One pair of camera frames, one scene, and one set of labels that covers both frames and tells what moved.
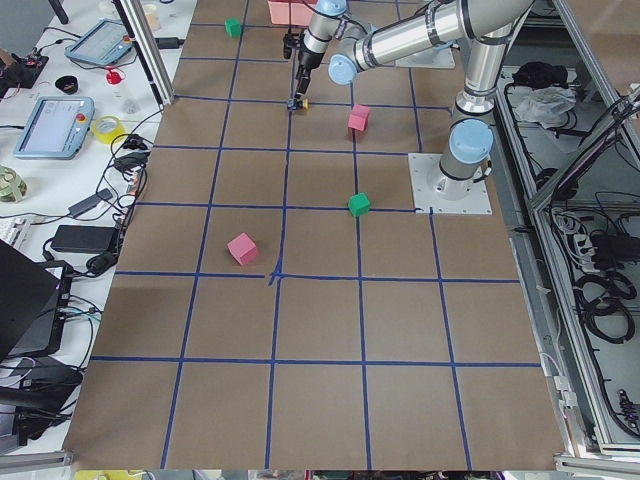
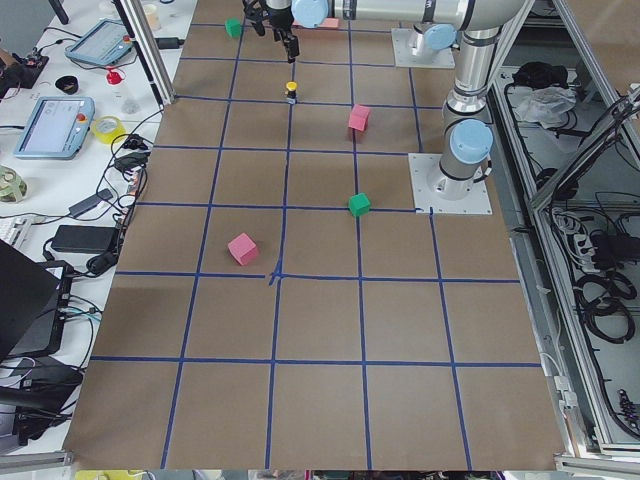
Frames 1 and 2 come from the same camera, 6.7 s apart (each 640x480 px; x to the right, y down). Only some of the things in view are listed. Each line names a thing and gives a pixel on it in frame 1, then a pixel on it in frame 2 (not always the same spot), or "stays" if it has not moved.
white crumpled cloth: x=545 y=105 stays
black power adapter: x=92 y=239 stays
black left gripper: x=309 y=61 → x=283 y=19
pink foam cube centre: x=359 y=117 stays
